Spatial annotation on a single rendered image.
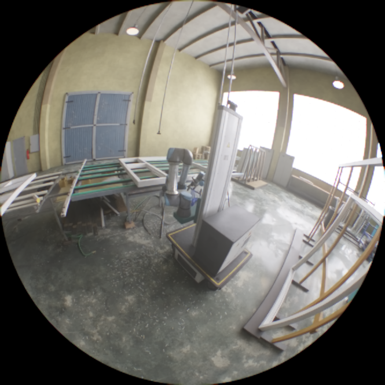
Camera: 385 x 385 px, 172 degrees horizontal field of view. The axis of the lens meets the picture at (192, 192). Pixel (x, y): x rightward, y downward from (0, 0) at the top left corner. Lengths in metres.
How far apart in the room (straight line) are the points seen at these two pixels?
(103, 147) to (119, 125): 1.53
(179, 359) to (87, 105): 8.75
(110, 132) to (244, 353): 8.62
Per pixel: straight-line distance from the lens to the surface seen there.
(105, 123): 7.89
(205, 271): 1.37
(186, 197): 1.17
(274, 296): 1.90
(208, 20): 8.68
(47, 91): 8.78
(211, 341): 1.51
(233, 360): 1.61
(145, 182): 1.52
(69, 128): 8.11
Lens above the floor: 1.46
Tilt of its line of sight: 24 degrees down
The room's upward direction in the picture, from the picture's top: 9 degrees clockwise
